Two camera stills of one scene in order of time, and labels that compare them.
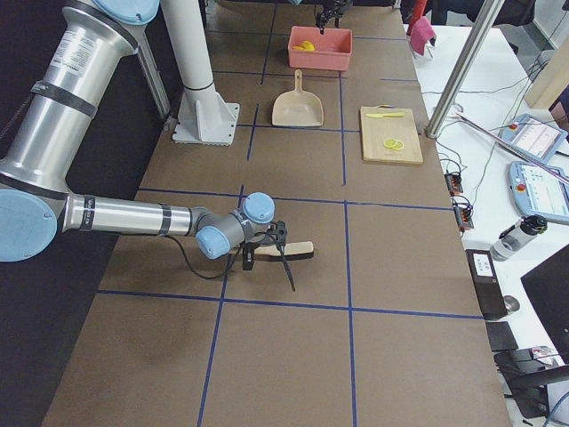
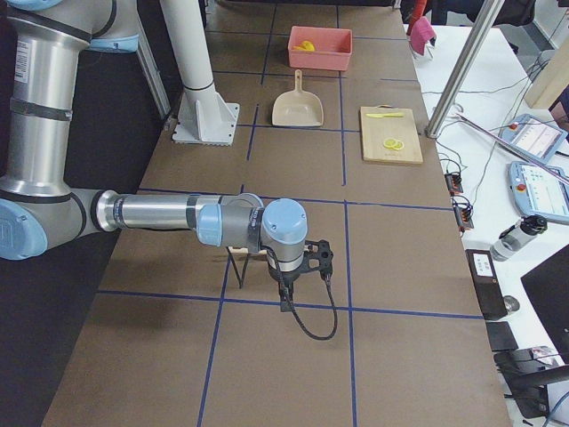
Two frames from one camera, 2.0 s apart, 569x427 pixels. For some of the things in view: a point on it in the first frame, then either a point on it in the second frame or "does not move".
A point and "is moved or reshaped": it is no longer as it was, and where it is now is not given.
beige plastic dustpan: (298, 108) does not move
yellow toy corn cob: (306, 45) does not move
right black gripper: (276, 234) to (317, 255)
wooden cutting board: (375, 130) does not move
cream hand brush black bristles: (292, 251) is moved or reshaped
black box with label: (488, 289) does not move
